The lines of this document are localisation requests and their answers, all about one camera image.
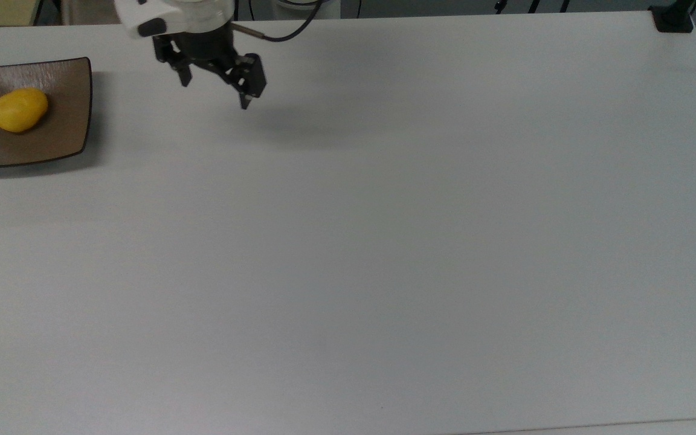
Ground black tripod legs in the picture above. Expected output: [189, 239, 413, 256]
[493, 0, 572, 14]

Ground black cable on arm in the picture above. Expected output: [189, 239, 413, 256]
[230, 0, 327, 43]

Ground yellow potato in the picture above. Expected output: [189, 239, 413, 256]
[0, 88, 50, 134]

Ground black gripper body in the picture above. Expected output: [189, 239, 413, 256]
[153, 27, 247, 77]

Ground black table clamp mount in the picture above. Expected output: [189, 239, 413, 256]
[650, 0, 696, 33]

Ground brown square ceramic plate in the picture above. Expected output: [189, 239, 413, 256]
[0, 57, 93, 169]

